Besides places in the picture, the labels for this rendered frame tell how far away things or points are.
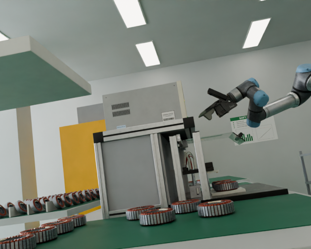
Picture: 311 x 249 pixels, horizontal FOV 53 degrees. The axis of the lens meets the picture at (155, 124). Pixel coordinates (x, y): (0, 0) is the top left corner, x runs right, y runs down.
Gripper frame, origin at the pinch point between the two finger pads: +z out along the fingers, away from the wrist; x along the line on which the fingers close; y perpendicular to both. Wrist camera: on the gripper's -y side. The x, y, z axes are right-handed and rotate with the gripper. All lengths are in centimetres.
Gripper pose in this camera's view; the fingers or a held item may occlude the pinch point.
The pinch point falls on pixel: (199, 114)
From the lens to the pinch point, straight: 176.0
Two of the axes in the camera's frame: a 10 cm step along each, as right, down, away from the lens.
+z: -8.3, 5.6, 0.3
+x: 1.3, 1.4, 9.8
